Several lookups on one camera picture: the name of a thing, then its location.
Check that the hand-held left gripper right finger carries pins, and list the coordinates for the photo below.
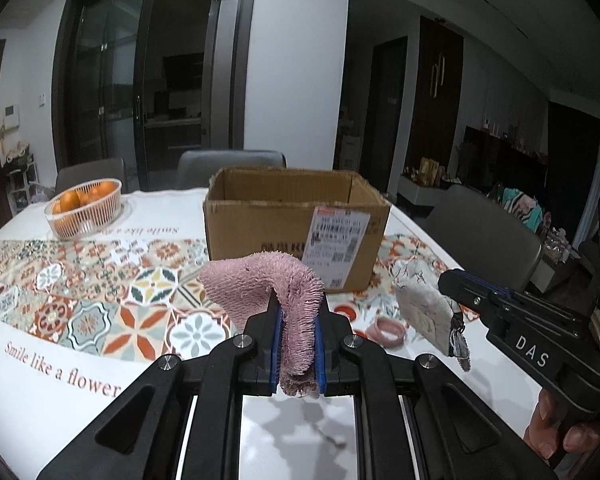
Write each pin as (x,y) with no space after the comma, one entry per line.
(320,355)

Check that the tall dark cabinet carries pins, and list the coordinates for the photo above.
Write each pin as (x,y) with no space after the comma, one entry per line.
(437,100)

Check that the pink fluffy sock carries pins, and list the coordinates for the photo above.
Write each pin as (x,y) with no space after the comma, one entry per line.
(372,331)

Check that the white plastic basket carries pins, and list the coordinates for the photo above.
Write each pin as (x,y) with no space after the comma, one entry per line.
(90,220)

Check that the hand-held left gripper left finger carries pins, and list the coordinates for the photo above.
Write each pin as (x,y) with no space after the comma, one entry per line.
(276,350)

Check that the orange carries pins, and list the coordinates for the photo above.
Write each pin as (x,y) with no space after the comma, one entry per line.
(104,190)
(66,201)
(87,195)

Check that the silver refrigerator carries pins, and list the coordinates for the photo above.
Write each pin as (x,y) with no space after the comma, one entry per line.
(220,75)

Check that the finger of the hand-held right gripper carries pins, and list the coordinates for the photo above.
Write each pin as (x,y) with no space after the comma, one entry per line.
(470,292)

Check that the brown cardboard box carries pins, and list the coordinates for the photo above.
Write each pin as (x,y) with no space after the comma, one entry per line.
(250,225)

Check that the dark interior door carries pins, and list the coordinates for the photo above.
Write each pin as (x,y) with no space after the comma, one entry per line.
(385,110)

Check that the teal pink clothes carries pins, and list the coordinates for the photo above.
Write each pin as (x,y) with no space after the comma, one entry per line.
(517,207)

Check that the white intercom panel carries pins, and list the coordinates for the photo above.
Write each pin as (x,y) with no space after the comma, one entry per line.
(10,116)

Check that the clear plastic bag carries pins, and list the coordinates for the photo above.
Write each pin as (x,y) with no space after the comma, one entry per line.
(555,245)

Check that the white low cabinet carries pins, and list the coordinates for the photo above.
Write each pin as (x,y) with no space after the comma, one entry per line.
(425,190)

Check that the pink fuzzy cloth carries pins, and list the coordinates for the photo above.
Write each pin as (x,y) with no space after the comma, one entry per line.
(260,280)

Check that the person's right hand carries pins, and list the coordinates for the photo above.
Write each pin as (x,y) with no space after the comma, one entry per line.
(580,440)

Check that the white shoe rack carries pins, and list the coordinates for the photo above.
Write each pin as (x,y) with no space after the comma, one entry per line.
(19,180)

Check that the dark sliding glass door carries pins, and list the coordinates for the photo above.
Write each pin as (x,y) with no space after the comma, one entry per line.
(115,75)

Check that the grey dining chair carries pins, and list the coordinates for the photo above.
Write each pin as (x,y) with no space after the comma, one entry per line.
(90,175)
(230,167)
(485,240)

